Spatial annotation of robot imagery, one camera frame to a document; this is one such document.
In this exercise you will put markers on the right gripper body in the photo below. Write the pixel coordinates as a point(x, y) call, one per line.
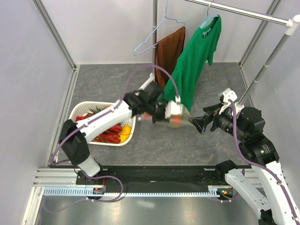
point(224, 120)

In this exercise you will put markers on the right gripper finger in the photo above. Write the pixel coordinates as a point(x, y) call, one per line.
point(200, 123)
point(213, 108)

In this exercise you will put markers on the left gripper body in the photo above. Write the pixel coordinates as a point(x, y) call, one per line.
point(158, 112)

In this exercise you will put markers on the dotted clear zip bag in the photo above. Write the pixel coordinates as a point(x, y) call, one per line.
point(185, 116)

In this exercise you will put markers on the orange toy pumpkin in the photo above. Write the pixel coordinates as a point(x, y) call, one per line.
point(175, 120)

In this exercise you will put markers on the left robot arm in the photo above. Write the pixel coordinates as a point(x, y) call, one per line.
point(75, 136)

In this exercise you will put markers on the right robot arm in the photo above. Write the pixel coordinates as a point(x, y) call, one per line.
point(276, 206)

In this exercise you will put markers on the yellow toy pepper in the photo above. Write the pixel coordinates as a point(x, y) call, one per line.
point(124, 133)

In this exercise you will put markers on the red toy lobster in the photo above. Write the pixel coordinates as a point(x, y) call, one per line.
point(110, 136)

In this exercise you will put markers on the green t-shirt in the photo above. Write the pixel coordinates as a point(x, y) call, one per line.
point(199, 50)

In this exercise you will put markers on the brown cloth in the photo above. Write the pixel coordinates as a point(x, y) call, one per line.
point(169, 49)

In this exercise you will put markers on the toy pineapple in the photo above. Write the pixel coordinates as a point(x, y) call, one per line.
point(97, 109)

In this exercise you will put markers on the white plastic basket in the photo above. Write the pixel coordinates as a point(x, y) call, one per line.
point(81, 111)

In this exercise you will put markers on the teal hanger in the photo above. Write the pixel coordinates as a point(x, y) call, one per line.
point(208, 18)

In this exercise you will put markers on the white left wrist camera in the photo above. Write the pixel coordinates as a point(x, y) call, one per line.
point(174, 108)

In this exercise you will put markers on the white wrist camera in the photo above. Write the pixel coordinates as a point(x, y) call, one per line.
point(225, 96)
point(174, 108)

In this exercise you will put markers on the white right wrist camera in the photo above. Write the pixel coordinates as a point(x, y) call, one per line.
point(225, 96)

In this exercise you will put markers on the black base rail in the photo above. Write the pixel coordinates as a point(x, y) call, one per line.
point(164, 178)

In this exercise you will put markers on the blue wire hanger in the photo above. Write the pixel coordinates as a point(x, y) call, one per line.
point(153, 34)

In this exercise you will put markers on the white cable duct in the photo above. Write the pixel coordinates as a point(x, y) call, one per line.
point(98, 192)

